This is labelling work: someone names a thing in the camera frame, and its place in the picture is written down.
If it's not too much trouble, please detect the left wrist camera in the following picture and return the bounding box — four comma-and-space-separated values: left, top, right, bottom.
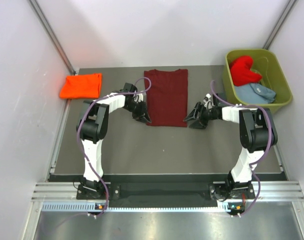
134, 93, 144, 103

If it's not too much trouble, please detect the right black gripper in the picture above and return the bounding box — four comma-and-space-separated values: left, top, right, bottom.
184, 102, 216, 129

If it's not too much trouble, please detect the grey slotted cable duct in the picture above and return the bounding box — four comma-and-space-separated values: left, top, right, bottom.
42, 202, 241, 213

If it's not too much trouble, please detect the aluminium frame rail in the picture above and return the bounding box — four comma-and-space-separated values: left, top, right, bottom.
32, 181, 304, 202

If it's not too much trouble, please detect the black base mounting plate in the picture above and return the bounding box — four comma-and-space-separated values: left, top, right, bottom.
76, 181, 257, 208

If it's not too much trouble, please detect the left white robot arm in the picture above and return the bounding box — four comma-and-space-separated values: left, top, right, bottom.
76, 83, 151, 200

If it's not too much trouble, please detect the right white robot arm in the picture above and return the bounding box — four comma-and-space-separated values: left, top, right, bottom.
184, 93, 277, 202

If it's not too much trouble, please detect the blue t shirt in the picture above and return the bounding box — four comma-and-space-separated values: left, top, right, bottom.
234, 83, 276, 105

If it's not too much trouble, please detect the bright red t shirt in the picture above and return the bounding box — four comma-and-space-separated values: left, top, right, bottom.
229, 55, 262, 87

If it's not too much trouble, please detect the green plastic bin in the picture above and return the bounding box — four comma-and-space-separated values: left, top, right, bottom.
222, 48, 292, 114

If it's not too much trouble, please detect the dark red t shirt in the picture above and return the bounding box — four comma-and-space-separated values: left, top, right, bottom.
144, 69, 188, 128

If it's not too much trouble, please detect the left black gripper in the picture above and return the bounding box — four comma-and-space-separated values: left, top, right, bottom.
124, 99, 151, 124

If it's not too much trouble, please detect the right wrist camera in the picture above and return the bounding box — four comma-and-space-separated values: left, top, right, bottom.
203, 93, 213, 109

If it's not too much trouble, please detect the orange folded t shirt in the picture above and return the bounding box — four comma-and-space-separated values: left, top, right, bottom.
59, 73, 102, 99

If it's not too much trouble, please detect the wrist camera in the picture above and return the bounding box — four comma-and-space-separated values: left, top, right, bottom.
134, 93, 144, 103
203, 93, 213, 109

